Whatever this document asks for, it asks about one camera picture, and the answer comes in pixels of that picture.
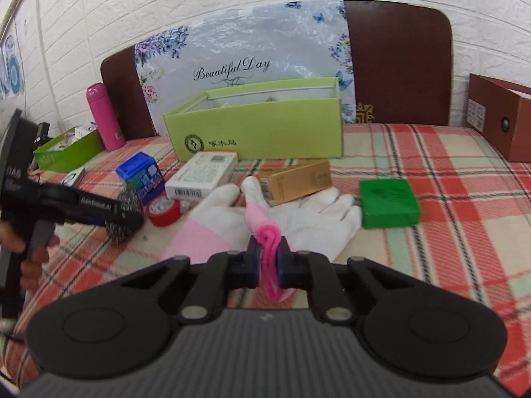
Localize white pink glove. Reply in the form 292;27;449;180
159;183;250;264
241;176;362;302

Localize steel wool scrubber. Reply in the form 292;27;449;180
105;189;144;244

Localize blue plastic jar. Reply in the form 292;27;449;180
115;152;165;205

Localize red tape roll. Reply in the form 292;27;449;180
146;196;182;227

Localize gold brown box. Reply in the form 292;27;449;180
258;160;332;206

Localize white medicine box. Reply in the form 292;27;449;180
165;152;239;202

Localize person left hand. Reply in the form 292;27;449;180
1;222;59;292

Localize white remote device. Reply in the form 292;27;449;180
60;167;86;187

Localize green tray box left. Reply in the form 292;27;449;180
33;123;105;173

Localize pink thermos bottle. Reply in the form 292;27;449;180
86;83;126;152

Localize large green cardboard box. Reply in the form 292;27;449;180
164;77;343;161

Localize floral packaged pillow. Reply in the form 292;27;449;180
134;0;356;136

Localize dark brown headboard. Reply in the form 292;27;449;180
100;0;453;140

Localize brown cardboard box right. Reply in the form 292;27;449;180
466;74;531;163

